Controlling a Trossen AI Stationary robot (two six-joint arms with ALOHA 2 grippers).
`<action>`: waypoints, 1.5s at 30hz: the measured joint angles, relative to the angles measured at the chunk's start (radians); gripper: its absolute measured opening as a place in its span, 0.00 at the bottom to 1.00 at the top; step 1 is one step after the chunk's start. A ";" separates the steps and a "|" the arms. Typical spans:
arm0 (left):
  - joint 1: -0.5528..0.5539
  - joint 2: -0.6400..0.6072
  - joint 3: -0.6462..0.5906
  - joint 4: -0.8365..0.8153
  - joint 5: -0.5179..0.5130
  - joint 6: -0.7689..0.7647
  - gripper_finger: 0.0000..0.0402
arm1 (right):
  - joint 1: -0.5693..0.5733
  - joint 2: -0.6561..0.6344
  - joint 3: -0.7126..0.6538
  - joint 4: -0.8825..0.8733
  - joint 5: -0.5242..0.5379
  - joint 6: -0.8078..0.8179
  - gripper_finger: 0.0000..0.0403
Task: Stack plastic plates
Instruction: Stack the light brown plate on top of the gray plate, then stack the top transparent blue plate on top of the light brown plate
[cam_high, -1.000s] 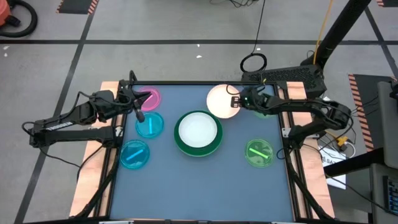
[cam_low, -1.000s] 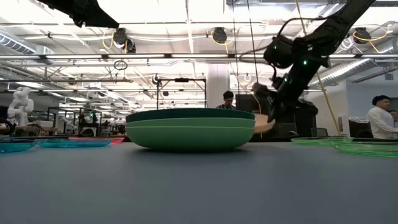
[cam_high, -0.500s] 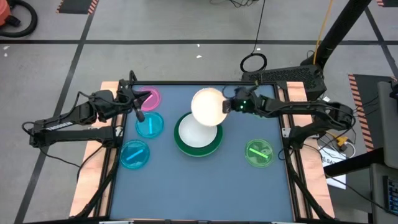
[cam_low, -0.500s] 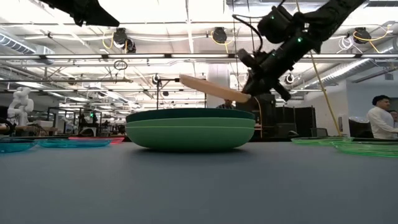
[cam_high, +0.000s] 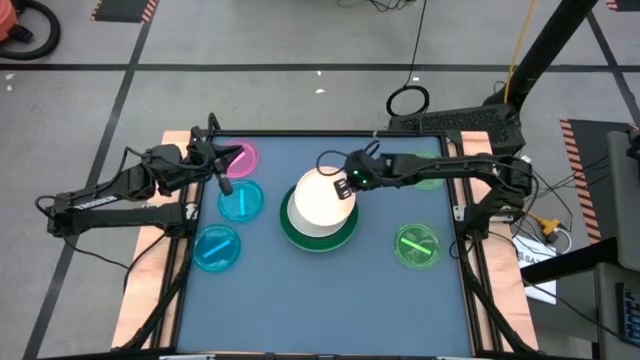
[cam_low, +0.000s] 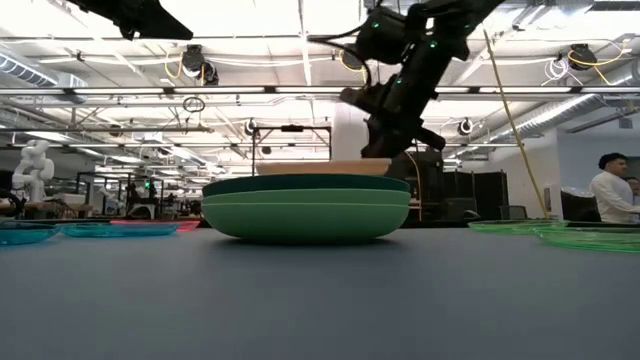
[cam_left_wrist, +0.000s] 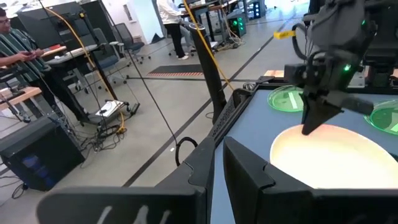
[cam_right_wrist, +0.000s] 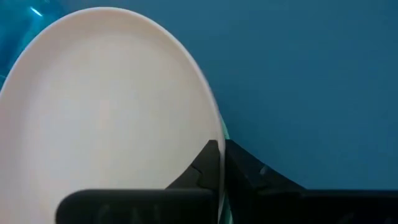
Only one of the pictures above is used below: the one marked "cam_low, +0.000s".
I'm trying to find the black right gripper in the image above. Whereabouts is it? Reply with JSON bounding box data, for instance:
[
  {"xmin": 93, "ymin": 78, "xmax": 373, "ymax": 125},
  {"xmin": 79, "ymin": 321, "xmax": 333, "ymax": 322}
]
[{"xmin": 340, "ymin": 5, "xmax": 447, "ymax": 159}]

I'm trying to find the black cabinet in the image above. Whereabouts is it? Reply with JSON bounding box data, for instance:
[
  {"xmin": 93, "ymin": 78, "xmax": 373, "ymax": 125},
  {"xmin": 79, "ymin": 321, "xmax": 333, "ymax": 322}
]
[{"xmin": 442, "ymin": 169, "xmax": 510, "ymax": 222}]

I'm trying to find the large light green plate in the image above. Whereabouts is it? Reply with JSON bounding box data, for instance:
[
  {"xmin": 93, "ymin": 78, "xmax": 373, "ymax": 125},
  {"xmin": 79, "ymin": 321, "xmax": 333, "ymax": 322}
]
[{"xmin": 202, "ymin": 188, "xmax": 412, "ymax": 207}]

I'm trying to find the transparent blue small plate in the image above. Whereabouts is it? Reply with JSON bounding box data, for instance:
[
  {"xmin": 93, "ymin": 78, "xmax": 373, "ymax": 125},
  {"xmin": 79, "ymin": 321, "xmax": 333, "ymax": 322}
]
[
  {"xmin": 59, "ymin": 222, "xmax": 180, "ymax": 238},
  {"xmin": 0, "ymin": 221, "xmax": 62, "ymax": 247}
]

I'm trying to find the black office chair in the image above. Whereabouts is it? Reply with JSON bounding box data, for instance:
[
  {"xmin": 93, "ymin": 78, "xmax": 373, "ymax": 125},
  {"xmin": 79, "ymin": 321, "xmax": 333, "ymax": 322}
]
[{"xmin": 559, "ymin": 186, "xmax": 602, "ymax": 223}]

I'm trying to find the black gantry frame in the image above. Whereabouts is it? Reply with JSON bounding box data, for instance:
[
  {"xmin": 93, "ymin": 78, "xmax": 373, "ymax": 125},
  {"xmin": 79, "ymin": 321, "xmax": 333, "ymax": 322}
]
[{"xmin": 251, "ymin": 124, "xmax": 333, "ymax": 176}]

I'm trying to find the transparent pink small plate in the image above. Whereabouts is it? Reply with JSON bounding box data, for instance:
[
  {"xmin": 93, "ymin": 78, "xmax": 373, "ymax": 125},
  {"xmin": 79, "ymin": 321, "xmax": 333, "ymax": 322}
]
[{"xmin": 109, "ymin": 219, "xmax": 202, "ymax": 233}]

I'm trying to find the large dark green plate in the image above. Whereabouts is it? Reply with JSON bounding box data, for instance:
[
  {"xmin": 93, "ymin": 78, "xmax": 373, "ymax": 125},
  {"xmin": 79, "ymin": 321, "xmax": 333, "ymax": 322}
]
[{"xmin": 202, "ymin": 173, "xmax": 411, "ymax": 199}]

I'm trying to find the distant robot workstation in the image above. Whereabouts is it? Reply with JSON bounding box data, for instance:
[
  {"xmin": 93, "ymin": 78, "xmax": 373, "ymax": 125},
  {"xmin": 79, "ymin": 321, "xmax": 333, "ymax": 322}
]
[{"xmin": 74, "ymin": 171, "xmax": 204, "ymax": 221}]

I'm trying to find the cream plastic plate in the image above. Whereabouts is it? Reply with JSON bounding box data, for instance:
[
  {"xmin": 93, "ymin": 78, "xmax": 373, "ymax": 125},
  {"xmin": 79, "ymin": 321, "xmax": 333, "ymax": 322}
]
[{"xmin": 256, "ymin": 158, "xmax": 393, "ymax": 177}]

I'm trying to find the white robot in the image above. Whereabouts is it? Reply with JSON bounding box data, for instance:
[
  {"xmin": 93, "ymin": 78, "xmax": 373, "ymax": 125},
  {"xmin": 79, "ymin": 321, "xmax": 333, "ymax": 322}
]
[{"xmin": 10, "ymin": 139, "xmax": 56, "ymax": 204}]

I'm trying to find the yellow cable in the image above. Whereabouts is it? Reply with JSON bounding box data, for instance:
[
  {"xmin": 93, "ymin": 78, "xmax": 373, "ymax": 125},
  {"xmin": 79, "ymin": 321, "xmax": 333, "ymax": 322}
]
[
  {"xmin": 403, "ymin": 149, "xmax": 424, "ymax": 222},
  {"xmin": 482, "ymin": 28, "xmax": 550, "ymax": 220}
]

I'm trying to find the black computer tower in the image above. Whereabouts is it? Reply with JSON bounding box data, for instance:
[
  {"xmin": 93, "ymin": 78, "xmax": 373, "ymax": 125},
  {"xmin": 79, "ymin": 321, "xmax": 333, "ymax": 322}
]
[{"xmin": 389, "ymin": 148, "xmax": 445, "ymax": 222}]

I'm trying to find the transparent green small plate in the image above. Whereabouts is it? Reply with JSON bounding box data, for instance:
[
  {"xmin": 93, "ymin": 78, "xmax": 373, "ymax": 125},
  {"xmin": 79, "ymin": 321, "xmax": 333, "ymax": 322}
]
[
  {"xmin": 468, "ymin": 219, "xmax": 570, "ymax": 235},
  {"xmin": 533, "ymin": 226, "xmax": 640, "ymax": 254}
]

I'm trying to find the white building pillar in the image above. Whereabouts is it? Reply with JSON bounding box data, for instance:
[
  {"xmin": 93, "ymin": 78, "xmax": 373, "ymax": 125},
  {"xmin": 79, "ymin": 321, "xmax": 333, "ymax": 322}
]
[{"xmin": 331, "ymin": 102, "xmax": 372, "ymax": 175}]

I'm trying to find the light green bowl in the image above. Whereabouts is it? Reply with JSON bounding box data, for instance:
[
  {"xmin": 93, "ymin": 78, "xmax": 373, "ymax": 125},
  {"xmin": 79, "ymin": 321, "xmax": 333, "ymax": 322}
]
[{"xmin": 201, "ymin": 202, "xmax": 412, "ymax": 245}]

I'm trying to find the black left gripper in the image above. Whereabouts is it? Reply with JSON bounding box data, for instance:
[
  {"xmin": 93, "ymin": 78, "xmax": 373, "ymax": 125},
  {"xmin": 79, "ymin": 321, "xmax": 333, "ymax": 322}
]
[{"xmin": 65, "ymin": 0, "xmax": 195, "ymax": 42}]

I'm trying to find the silver ventilation duct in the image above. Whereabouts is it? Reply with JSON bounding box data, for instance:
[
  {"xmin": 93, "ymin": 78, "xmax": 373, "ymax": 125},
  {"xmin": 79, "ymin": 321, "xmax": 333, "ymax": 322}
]
[
  {"xmin": 487, "ymin": 59, "xmax": 640, "ymax": 149},
  {"xmin": 0, "ymin": 49, "xmax": 90, "ymax": 104}
]

